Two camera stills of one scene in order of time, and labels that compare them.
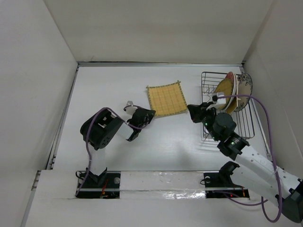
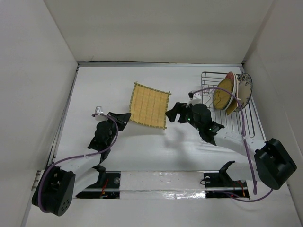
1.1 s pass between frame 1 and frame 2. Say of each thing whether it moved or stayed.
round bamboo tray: stayed
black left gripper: moved
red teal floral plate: stayed
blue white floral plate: stayed
